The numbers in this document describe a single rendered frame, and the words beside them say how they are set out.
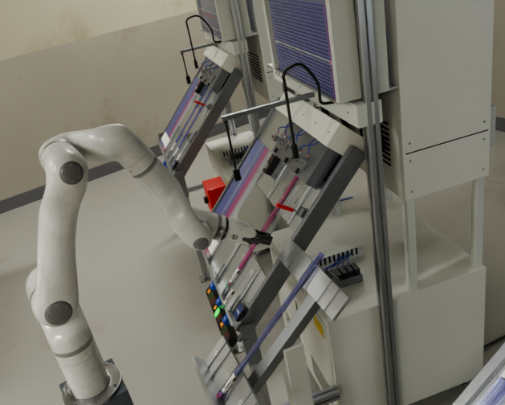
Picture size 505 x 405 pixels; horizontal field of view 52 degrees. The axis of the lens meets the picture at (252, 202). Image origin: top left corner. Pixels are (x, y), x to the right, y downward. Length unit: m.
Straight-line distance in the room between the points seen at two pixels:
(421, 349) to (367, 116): 1.02
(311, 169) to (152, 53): 3.89
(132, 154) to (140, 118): 3.96
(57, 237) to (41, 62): 3.75
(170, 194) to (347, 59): 0.63
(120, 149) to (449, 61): 0.99
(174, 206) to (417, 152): 0.78
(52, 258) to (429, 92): 1.19
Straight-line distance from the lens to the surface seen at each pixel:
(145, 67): 5.36
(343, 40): 1.50
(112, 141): 1.44
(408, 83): 1.64
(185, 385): 2.70
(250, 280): 1.81
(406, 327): 2.08
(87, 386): 1.73
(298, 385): 1.63
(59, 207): 1.44
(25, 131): 5.20
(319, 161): 1.62
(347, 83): 1.53
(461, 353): 2.34
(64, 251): 1.49
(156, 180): 1.50
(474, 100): 1.80
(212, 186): 2.64
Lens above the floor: 1.86
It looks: 27 degrees down
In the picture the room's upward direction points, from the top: 12 degrees counter-clockwise
